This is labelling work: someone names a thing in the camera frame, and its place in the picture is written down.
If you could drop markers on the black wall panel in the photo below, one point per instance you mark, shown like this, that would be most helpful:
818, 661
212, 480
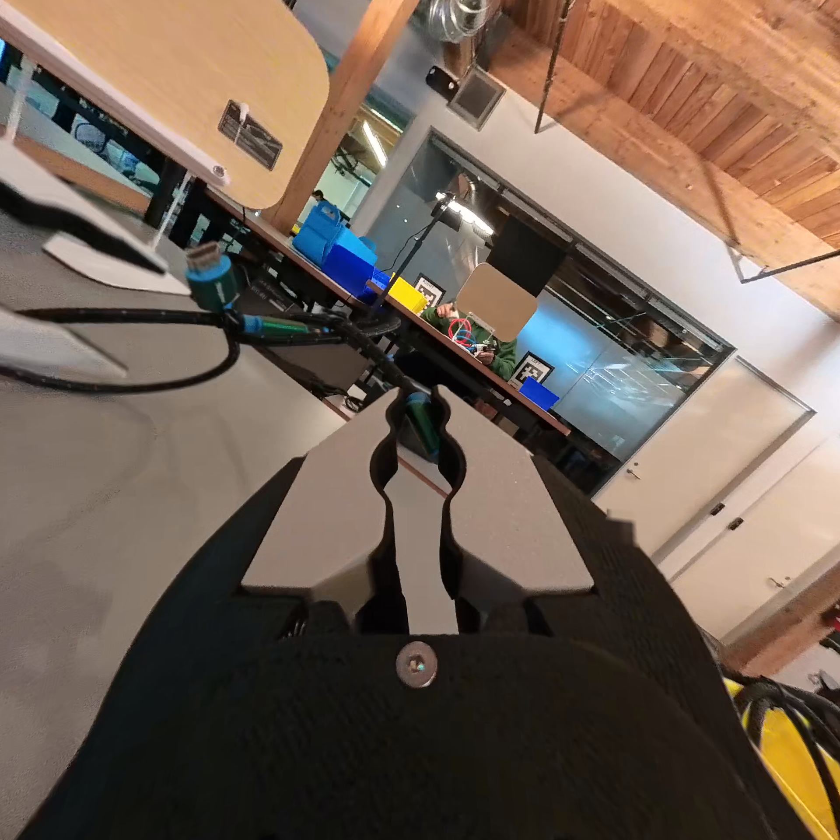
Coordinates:
525, 253

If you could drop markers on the blue bag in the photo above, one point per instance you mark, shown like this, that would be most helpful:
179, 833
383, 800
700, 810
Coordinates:
315, 233

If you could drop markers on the wooden stand board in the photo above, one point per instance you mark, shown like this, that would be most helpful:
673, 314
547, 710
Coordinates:
164, 79

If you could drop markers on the small blue bin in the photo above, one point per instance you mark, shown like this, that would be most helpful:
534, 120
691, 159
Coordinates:
538, 394

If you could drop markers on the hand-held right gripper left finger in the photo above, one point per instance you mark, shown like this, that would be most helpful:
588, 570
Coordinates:
321, 525

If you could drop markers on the black label sticker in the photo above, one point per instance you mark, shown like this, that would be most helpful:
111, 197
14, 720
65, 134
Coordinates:
253, 138

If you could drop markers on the framed marker tag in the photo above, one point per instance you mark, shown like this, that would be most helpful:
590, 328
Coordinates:
531, 371
432, 289

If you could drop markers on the small yellow bin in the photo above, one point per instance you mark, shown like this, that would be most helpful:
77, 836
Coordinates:
407, 295

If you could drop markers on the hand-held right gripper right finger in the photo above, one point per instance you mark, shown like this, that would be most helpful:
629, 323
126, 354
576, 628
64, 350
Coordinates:
518, 525

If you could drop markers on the glass partition window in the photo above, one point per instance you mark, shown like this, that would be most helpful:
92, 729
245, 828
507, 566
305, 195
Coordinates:
623, 394

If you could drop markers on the long brown-edged table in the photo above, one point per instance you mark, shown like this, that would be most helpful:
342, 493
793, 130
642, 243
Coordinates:
551, 420

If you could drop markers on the blue storage bin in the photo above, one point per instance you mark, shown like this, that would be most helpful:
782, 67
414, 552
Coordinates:
348, 266
382, 281

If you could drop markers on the wooden post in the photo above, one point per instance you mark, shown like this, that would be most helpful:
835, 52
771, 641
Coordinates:
341, 111

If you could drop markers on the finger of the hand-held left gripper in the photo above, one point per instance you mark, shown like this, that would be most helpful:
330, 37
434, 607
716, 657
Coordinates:
39, 348
46, 190

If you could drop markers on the silver air duct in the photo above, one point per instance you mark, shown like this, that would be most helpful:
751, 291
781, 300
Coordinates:
453, 19

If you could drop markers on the large yellow storage bin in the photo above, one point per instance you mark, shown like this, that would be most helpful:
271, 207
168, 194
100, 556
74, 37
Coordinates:
787, 774

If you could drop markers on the black wall speaker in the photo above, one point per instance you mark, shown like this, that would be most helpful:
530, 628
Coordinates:
441, 82

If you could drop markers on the wall vent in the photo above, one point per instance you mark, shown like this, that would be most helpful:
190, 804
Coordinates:
478, 97

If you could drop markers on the white double door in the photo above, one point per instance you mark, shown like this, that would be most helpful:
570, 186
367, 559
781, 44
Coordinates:
774, 544

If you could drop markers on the black box under table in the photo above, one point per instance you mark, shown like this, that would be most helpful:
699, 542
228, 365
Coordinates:
315, 367

